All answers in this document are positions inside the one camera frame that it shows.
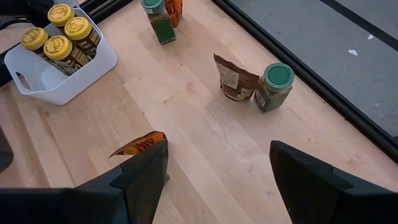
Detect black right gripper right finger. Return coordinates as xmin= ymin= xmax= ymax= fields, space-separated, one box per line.
xmin=269 ymin=140 xmax=398 ymax=224

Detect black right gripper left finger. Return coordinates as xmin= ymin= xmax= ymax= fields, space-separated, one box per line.
xmin=0 ymin=136 xmax=170 ymax=224

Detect orange brown taco mix packet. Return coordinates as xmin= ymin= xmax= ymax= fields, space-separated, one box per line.
xmin=213 ymin=53 xmax=261 ymax=103
xmin=108 ymin=130 xmax=167 ymax=158
xmin=164 ymin=0 xmax=184 ymax=29

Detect green lid spice jar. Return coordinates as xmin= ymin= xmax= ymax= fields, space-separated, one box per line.
xmin=252 ymin=62 xmax=295 ymax=114
xmin=141 ymin=0 xmax=177 ymax=46

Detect white plastic bin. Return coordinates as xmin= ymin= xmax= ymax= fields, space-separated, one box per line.
xmin=3 ymin=0 xmax=119 ymax=106

